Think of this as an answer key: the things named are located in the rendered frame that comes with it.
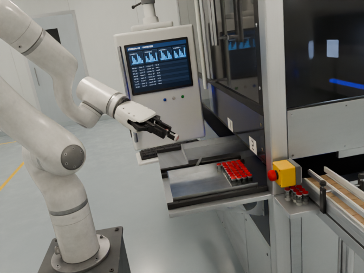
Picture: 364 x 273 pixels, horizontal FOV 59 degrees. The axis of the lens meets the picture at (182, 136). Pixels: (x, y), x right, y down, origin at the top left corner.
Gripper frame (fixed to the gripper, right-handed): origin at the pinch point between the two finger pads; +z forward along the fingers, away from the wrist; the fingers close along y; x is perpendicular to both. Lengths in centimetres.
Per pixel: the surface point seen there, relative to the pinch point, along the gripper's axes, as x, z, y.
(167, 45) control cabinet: -5, -54, -100
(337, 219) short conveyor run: -8, 58, -16
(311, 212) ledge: -14, 52, -22
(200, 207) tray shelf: -30.6, 18.2, -14.4
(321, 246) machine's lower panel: -37, 66, -40
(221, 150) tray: -36, 8, -70
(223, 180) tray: -30, 19, -37
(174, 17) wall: -69, -256, -508
